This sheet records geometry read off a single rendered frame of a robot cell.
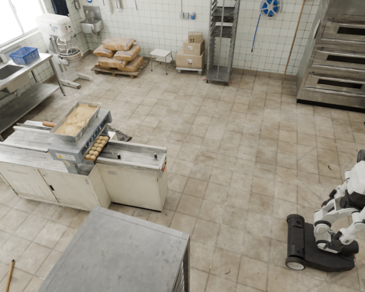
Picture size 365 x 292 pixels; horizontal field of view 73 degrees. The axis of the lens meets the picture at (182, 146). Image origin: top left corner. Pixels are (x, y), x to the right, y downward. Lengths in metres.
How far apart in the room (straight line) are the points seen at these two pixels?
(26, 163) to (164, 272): 2.45
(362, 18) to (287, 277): 3.79
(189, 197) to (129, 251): 2.38
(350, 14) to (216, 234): 3.75
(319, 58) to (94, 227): 4.51
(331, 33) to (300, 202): 2.71
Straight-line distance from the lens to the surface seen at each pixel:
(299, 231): 3.23
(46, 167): 3.09
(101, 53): 6.32
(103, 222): 1.23
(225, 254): 3.11
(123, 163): 2.73
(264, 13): 5.78
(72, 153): 2.61
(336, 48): 5.02
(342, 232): 2.63
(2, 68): 5.61
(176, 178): 3.65
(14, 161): 3.35
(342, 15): 4.86
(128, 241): 1.16
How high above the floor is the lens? 2.84
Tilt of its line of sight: 44 degrees down
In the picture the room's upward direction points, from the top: 2 degrees counter-clockwise
